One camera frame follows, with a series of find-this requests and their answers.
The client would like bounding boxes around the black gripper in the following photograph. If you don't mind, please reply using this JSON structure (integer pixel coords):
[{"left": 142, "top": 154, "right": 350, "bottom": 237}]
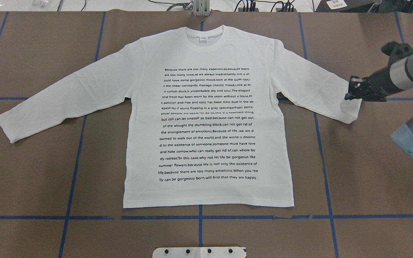
[{"left": 344, "top": 76, "right": 387, "bottom": 102}]

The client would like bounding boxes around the white long-sleeve printed shirt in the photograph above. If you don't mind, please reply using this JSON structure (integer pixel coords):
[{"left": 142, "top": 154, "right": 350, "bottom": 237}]
[{"left": 0, "top": 25, "right": 362, "bottom": 209}]

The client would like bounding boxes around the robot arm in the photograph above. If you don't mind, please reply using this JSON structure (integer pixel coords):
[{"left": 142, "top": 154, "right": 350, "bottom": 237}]
[{"left": 345, "top": 42, "right": 413, "bottom": 157}]

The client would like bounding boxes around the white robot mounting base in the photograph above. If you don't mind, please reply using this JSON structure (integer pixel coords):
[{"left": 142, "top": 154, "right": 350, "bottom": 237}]
[{"left": 152, "top": 247, "right": 247, "bottom": 258}]

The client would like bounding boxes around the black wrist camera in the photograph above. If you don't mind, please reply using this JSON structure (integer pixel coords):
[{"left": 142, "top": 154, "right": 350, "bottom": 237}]
[{"left": 381, "top": 41, "right": 413, "bottom": 66}]

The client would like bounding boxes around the aluminium frame post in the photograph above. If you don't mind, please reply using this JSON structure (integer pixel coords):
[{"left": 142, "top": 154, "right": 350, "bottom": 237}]
[{"left": 192, "top": 0, "right": 211, "bottom": 16}]

